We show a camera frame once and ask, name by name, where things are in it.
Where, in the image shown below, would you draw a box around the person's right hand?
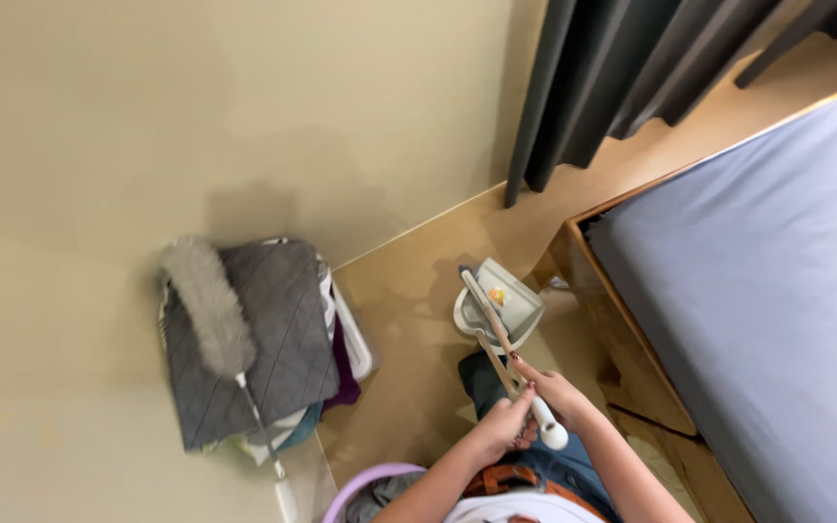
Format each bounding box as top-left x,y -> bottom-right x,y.
510,353 -> 595,434

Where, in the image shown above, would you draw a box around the person's left hand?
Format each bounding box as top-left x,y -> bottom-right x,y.
472,383 -> 539,459

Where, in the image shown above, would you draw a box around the small broom with wooden handle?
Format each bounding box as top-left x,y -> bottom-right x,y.
458,265 -> 570,451

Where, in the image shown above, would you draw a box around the grey dustpan with wooden handle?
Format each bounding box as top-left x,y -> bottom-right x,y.
453,258 -> 546,399

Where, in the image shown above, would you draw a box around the person's blue jeans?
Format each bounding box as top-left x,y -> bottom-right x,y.
458,351 -> 624,523

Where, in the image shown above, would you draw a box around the brown leather belt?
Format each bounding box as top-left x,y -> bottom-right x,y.
461,465 -> 608,521

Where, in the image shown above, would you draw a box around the person's white shirt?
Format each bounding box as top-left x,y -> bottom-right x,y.
444,492 -> 606,523

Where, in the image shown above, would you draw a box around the grey cloth in basin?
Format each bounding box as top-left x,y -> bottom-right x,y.
346,472 -> 427,523

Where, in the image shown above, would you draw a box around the lilac plastic basin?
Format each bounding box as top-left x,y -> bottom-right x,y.
322,462 -> 428,523

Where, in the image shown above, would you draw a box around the purple cloth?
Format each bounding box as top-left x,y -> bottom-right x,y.
320,314 -> 362,415

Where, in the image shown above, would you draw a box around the white laundry basket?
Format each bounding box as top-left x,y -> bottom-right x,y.
157,236 -> 374,466

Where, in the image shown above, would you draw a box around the teal cloth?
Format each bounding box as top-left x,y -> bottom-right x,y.
273,401 -> 326,453

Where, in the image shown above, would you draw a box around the mattress with blue sheet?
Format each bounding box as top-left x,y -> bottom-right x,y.
584,73 -> 837,523

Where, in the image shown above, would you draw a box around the grey quilted cloth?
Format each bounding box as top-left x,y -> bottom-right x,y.
163,240 -> 341,452

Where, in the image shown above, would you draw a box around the dark grey curtain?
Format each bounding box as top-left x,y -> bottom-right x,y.
734,0 -> 837,90
503,0 -> 786,209

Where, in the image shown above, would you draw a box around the wooden bed frame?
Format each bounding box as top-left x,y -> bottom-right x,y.
535,73 -> 837,523

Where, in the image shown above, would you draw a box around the grey fluffy duster white handle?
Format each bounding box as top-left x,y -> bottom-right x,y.
160,234 -> 302,523

